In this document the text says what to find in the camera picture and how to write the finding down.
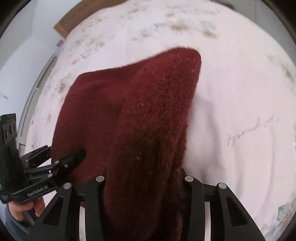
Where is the person's left hand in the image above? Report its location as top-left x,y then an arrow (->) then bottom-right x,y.
9,197 -> 46,221

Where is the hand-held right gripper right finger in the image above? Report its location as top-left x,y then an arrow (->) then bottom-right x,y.
178,167 -> 266,241

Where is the pink floral bed sheet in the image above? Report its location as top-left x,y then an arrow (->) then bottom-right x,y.
23,0 -> 296,241

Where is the dark red fleece sweater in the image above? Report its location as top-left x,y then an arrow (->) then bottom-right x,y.
51,47 -> 201,241

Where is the white bed frame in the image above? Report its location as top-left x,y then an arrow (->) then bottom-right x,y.
17,54 -> 58,146

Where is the wooden headboard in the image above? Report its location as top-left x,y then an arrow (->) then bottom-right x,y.
54,13 -> 82,39

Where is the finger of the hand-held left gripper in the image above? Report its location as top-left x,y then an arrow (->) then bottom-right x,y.
20,146 -> 52,168
50,148 -> 87,177

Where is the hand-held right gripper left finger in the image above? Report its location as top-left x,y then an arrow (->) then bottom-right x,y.
25,167 -> 109,241

